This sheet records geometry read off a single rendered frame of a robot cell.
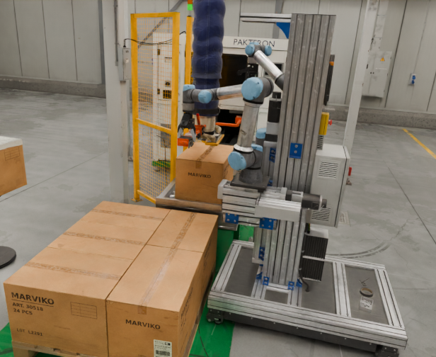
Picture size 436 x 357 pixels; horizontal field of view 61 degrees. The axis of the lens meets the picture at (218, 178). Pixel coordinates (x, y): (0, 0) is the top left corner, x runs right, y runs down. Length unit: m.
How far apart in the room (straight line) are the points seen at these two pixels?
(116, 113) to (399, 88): 9.22
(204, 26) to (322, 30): 0.89
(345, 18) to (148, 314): 10.40
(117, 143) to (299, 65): 2.19
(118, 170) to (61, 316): 2.03
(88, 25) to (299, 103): 11.68
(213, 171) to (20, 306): 1.61
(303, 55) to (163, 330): 1.72
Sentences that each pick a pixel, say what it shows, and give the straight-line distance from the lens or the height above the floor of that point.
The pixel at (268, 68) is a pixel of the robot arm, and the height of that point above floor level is 1.70.
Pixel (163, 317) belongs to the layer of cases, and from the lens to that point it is 2.07.
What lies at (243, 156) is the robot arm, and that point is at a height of 1.24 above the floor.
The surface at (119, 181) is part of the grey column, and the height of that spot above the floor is 0.43.
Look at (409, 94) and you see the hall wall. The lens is 11.87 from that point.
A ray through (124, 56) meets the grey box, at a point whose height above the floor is 1.69.
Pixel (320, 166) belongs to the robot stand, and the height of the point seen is 1.16.
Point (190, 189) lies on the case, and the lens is 3.11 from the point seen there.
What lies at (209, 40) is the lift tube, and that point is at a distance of 2.84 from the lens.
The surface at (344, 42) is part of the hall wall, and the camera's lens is 11.56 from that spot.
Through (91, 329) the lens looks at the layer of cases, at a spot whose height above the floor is 0.33.
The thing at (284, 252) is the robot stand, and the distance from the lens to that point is 2.70.
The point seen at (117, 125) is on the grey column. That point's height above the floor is 1.03.
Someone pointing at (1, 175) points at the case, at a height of 0.78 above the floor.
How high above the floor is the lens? 1.82
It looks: 19 degrees down
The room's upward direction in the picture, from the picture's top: 3 degrees clockwise
